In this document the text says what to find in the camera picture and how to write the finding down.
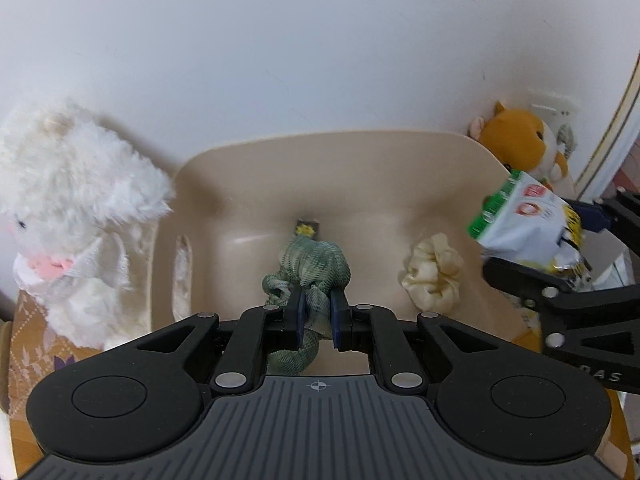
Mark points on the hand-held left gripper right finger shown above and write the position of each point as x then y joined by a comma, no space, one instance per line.
339,321

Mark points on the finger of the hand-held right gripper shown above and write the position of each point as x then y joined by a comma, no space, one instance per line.
595,217
525,280

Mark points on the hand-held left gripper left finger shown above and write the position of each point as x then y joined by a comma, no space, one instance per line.
300,316

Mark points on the green plaid scrunchie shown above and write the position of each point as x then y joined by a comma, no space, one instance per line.
315,265

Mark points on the white green snack packet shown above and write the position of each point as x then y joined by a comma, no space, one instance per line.
525,220

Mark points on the beige plastic bin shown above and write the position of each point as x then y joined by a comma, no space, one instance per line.
350,185

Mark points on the grey power plug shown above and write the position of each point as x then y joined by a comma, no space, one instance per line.
566,140

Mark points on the cream satin scrunchie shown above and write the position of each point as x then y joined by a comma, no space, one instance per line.
430,275

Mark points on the orange plush hamster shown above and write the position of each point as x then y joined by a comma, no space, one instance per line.
520,140

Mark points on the white plush lamb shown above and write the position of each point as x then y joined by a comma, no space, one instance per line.
75,185

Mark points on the brown patterned cloth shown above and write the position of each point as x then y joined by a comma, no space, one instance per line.
30,360

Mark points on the cream door frame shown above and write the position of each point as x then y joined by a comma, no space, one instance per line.
610,150

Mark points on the white wall socket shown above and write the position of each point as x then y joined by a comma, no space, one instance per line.
550,102

